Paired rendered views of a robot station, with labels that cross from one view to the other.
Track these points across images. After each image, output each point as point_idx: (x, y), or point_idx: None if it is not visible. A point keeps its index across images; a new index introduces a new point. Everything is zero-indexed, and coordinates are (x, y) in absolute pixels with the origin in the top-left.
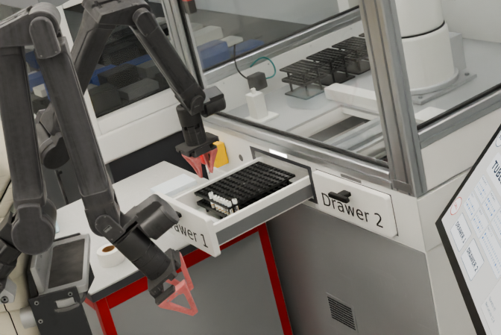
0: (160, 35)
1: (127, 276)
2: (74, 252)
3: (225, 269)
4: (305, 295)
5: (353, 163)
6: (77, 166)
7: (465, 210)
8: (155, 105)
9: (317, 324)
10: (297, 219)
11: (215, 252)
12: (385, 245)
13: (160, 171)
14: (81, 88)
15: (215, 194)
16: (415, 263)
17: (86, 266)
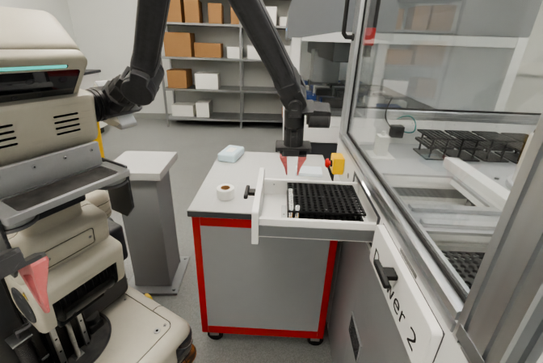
0: None
1: (217, 213)
2: (90, 179)
3: (294, 243)
4: (343, 294)
5: (417, 251)
6: None
7: None
8: (334, 122)
9: (342, 318)
10: (357, 246)
11: (251, 240)
12: (407, 360)
13: (314, 159)
14: (151, 27)
15: (296, 192)
16: None
17: (54, 200)
